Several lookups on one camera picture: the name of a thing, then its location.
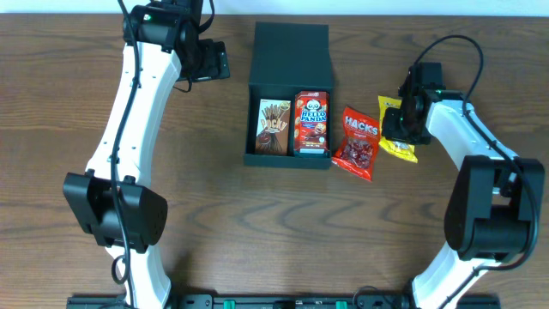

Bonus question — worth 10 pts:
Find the yellow Hacks candy bag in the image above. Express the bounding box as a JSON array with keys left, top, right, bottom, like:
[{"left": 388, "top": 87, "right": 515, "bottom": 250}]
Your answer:
[{"left": 378, "top": 95, "right": 418, "bottom": 163}]

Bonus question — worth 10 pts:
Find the red Hacks candy bag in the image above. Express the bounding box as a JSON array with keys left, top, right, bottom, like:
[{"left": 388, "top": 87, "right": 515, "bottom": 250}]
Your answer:
[{"left": 332, "top": 106, "right": 380, "bottom": 181}]

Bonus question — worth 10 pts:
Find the brown Pocky box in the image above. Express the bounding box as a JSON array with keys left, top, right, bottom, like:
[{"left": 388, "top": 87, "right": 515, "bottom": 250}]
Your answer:
[{"left": 255, "top": 99, "right": 291, "bottom": 156}]

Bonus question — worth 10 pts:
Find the red Hello Panda box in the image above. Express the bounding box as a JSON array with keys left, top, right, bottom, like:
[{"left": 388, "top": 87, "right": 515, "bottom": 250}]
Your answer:
[{"left": 293, "top": 91, "right": 329, "bottom": 156}]

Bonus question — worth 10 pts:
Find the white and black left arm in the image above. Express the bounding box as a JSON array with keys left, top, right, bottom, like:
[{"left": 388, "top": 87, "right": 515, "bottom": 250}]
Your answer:
[{"left": 63, "top": 0, "right": 230, "bottom": 308}]

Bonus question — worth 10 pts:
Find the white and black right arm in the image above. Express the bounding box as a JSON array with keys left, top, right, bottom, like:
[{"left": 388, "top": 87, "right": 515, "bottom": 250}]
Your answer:
[{"left": 382, "top": 63, "right": 545, "bottom": 308}]

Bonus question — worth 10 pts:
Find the dark green open gift box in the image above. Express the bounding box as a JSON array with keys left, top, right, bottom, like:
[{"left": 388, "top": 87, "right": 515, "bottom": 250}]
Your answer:
[{"left": 244, "top": 22, "right": 335, "bottom": 170}]

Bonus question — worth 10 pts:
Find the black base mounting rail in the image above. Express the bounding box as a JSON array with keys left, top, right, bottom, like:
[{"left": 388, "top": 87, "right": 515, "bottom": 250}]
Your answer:
[{"left": 66, "top": 294, "right": 502, "bottom": 309}]

